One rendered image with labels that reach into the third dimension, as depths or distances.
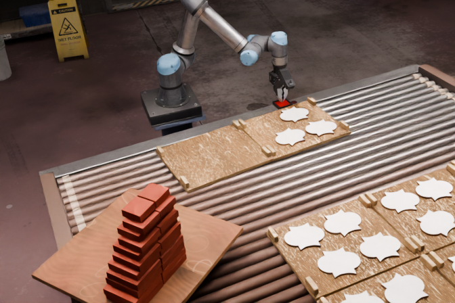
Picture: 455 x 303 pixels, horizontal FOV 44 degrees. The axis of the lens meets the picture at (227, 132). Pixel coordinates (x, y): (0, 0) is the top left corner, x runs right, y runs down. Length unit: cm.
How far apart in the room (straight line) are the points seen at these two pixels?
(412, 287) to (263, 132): 105
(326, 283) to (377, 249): 23
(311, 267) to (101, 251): 70
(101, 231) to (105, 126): 271
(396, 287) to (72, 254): 106
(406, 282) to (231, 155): 96
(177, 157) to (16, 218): 172
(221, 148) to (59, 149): 221
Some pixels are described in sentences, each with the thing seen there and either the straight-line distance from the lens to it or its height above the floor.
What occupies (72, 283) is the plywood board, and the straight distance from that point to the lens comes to 188.
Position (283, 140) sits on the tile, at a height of 95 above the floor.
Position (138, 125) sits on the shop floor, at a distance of 461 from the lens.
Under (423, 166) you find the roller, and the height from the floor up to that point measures 92.
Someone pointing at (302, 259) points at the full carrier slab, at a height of 94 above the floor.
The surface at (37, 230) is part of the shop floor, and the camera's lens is 380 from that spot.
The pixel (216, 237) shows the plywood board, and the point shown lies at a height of 104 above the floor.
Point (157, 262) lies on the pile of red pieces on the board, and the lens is 172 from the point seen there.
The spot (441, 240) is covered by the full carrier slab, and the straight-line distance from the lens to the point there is 211.
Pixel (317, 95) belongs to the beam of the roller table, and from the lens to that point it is 295.
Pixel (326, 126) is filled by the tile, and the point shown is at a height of 95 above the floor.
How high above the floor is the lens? 235
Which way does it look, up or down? 32 degrees down
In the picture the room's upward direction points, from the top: 5 degrees counter-clockwise
